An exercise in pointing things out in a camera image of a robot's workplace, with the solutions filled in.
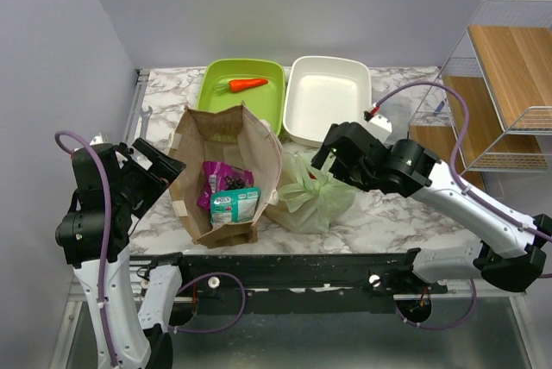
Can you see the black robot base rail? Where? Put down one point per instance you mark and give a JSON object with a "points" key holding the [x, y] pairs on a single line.
{"points": [[271, 284]]}

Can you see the orange toy carrot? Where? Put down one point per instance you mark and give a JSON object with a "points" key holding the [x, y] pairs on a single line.
{"points": [[237, 85]]}

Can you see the green plastic tray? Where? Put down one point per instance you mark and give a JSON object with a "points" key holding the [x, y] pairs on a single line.
{"points": [[266, 101]]}

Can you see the silver open-end wrench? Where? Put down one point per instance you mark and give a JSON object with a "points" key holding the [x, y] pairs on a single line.
{"points": [[144, 118]]}

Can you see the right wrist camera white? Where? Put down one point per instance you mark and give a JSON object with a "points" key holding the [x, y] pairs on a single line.
{"points": [[377, 125]]}

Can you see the green avocado print plastic bag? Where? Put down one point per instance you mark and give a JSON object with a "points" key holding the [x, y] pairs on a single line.
{"points": [[309, 199]]}

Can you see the purple snack packet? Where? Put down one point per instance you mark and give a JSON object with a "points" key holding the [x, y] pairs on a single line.
{"points": [[219, 176]]}

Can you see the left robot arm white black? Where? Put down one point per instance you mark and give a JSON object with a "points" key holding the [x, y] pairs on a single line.
{"points": [[94, 235]]}

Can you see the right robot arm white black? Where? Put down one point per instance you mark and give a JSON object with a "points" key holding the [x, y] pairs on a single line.
{"points": [[508, 253]]}

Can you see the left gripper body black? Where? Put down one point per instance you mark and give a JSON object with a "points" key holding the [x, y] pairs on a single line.
{"points": [[141, 187]]}

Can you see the white wire shelf rack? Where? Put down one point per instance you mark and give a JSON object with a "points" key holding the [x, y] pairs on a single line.
{"points": [[501, 66]]}

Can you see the brown jute tote bag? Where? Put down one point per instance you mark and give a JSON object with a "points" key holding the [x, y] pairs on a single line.
{"points": [[233, 163]]}

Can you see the white plastic tray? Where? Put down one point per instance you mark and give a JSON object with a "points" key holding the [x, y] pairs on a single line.
{"points": [[321, 91]]}

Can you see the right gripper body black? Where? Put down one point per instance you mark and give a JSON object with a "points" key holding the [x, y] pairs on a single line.
{"points": [[351, 175]]}

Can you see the teal snack packet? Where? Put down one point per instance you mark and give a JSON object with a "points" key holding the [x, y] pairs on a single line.
{"points": [[233, 206]]}

